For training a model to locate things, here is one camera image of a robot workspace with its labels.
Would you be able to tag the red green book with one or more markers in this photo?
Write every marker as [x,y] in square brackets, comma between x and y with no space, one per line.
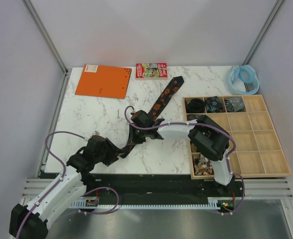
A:
[146,71]

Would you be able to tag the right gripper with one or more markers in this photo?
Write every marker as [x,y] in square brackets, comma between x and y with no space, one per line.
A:
[133,138]

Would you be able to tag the white cable duct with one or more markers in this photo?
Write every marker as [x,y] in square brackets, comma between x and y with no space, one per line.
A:
[86,204]

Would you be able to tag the rolled dark teal tie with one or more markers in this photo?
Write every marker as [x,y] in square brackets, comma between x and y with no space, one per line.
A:
[196,105]

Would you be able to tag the rolled dark speckled tie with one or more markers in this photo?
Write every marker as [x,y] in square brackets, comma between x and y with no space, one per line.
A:
[194,116]

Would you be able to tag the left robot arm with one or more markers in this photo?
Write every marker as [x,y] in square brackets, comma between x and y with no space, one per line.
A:
[34,220]

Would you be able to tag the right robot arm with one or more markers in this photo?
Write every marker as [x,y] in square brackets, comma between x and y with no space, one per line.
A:
[209,138]

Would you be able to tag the orange board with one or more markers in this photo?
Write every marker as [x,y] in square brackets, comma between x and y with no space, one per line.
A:
[103,81]

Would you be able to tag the black orange floral tie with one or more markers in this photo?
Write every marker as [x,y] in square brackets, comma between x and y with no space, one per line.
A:
[159,105]

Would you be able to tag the rolled blue floral tie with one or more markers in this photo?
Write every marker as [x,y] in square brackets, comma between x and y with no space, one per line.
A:
[214,105]

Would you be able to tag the rolled multicolour patterned tie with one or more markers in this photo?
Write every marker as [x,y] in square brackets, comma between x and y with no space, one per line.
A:
[202,166]

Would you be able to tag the light blue headband device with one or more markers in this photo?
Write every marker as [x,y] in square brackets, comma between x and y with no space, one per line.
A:
[245,74]

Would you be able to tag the wooden compartment tray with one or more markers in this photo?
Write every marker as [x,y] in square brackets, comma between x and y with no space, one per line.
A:
[258,152]

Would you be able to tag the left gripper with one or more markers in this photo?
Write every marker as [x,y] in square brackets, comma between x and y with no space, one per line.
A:
[113,152]

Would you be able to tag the rolled grey paisley tie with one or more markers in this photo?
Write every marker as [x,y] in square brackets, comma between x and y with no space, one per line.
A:
[234,104]

